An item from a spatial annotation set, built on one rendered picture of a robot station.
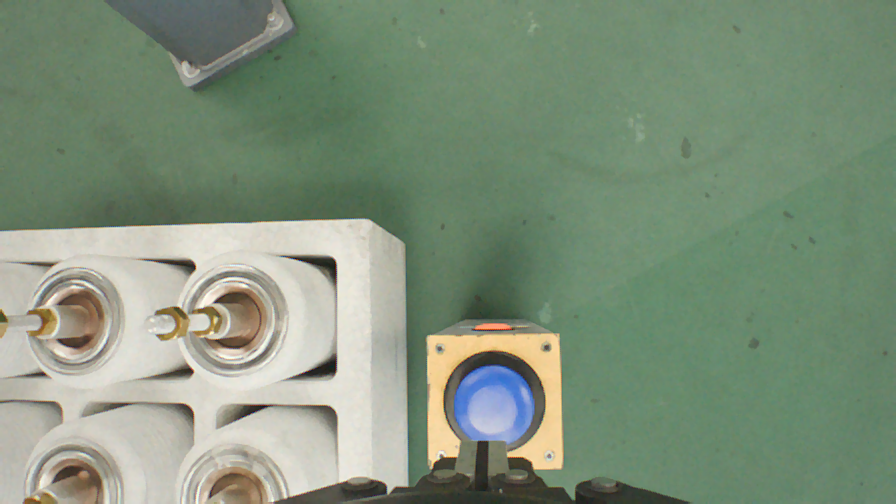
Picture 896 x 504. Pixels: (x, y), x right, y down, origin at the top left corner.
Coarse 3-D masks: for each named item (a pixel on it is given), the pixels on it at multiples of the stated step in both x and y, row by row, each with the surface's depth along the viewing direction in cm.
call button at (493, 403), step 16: (480, 368) 29; (496, 368) 29; (464, 384) 29; (480, 384) 29; (496, 384) 28; (512, 384) 28; (464, 400) 29; (480, 400) 28; (496, 400) 28; (512, 400) 28; (528, 400) 28; (464, 416) 29; (480, 416) 28; (496, 416) 28; (512, 416) 28; (528, 416) 28; (464, 432) 29; (480, 432) 28; (496, 432) 28; (512, 432) 28
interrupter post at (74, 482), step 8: (64, 480) 37; (72, 480) 37; (80, 480) 38; (48, 488) 35; (56, 488) 36; (64, 488) 36; (72, 488) 37; (80, 488) 37; (88, 488) 38; (56, 496) 35; (64, 496) 36; (72, 496) 36; (80, 496) 37; (88, 496) 38
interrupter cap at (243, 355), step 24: (240, 264) 38; (192, 288) 38; (216, 288) 38; (240, 288) 38; (264, 288) 38; (264, 312) 38; (288, 312) 38; (192, 336) 38; (240, 336) 38; (264, 336) 37; (216, 360) 38; (240, 360) 37; (264, 360) 37
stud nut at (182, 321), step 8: (160, 312) 30; (168, 312) 30; (176, 312) 30; (184, 312) 31; (176, 320) 30; (184, 320) 30; (176, 328) 30; (184, 328) 30; (160, 336) 30; (168, 336) 30; (176, 336) 30; (184, 336) 31
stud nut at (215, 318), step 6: (210, 306) 34; (192, 312) 34; (198, 312) 34; (204, 312) 34; (210, 312) 34; (216, 312) 34; (210, 318) 34; (216, 318) 34; (222, 318) 34; (210, 324) 34; (216, 324) 34; (204, 330) 34; (210, 330) 34; (216, 330) 34; (198, 336) 34; (204, 336) 34
